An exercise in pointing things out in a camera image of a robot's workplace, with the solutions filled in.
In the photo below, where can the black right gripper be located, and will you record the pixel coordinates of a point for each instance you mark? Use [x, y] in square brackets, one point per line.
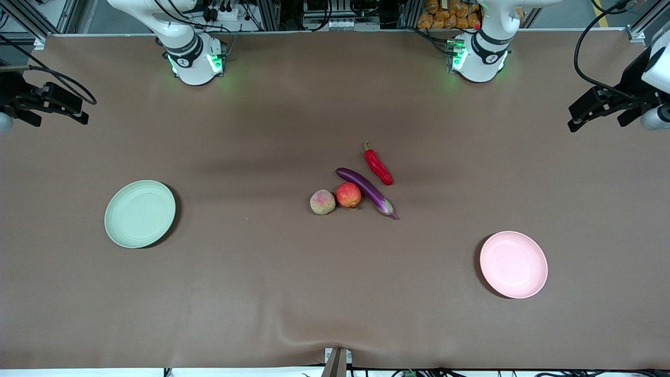
[11, 93]

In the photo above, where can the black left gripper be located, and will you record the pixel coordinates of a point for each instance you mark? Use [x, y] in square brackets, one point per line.
[629, 89]

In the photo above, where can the red chili pepper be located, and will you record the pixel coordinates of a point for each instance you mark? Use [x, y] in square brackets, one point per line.
[378, 166]

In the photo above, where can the purple eggplant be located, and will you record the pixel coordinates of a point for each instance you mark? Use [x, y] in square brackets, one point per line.
[366, 189]

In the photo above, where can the red pomegranate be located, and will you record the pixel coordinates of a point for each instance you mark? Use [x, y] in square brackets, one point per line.
[348, 195]

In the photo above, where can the green pink peach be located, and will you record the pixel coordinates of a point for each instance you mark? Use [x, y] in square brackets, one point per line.
[322, 202]

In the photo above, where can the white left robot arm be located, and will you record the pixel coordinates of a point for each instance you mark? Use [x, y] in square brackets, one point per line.
[481, 68]

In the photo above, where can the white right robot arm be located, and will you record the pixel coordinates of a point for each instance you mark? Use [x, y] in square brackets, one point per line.
[193, 68]

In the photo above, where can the light green plate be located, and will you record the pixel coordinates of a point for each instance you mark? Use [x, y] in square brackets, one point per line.
[140, 213]

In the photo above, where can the pink plate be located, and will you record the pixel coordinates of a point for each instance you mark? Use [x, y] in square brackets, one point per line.
[513, 264]

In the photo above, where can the bag of orange produce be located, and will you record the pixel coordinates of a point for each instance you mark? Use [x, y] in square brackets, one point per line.
[445, 15]

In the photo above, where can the white power strip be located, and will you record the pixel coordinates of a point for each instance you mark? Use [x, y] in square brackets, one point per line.
[227, 13]

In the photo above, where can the white terminal block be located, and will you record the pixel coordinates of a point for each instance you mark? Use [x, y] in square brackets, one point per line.
[341, 24]

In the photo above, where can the brown table cloth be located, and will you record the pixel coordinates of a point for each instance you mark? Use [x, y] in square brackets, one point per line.
[335, 293]

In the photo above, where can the aluminium frame profile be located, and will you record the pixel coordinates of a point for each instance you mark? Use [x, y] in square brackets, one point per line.
[646, 21]
[23, 18]
[411, 13]
[268, 14]

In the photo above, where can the metal table edge bracket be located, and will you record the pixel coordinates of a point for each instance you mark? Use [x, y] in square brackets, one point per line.
[336, 361]

